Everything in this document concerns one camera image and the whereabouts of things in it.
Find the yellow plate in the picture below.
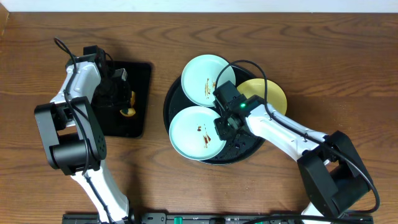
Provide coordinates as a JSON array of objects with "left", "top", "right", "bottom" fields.
[{"left": 237, "top": 78, "right": 287, "bottom": 115}]

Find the black rectangular tray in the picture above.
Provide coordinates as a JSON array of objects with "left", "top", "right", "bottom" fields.
[{"left": 93, "top": 61, "right": 152, "bottom": 138}]

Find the black round tray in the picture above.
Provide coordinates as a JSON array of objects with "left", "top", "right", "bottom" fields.
[{"left": 163, "top": 65, "right": 265, "bottom": 165}]

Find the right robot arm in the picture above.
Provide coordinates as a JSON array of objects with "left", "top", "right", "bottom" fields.
[{"left": 213, "top": 82, "right": 373, "bottom": 218}]

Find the left black cable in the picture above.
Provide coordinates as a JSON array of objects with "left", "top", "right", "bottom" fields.
[{"left": 53, "top": 37, "right": 114, "bottom": 224}]

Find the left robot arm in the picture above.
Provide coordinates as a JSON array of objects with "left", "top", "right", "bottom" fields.
[{"left": 34, "top": 45, "right": 132, "bottom": 223}]

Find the right black cable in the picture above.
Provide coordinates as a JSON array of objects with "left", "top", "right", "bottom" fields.
[{"left": 214, "top": 59, "right": 381, "bottom": 215}]

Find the green and yellow sponge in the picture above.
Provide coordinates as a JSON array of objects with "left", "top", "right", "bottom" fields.
[{"left": 119, "top": 91, "right": 136, "bottom": 117}]

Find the black cable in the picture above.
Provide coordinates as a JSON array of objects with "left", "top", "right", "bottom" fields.
[
  {"left": 214, "top": 59, "right": 381, "bottom": 215},
  {"left": 53, "top": 37, "right": 114, "bottom": 224}
]

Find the light blue plate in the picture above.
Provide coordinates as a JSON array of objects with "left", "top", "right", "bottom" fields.
[
  {"left": 169, "top": 106, "right": 226, "bottom": 161},
  {"left": 181, "top": 54, "right": 236, "bottom": 107}
]

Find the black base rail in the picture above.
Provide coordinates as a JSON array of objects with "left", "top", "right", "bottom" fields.
[{"left": 61, "top": 213, "right": 374, "bottom": 224}]

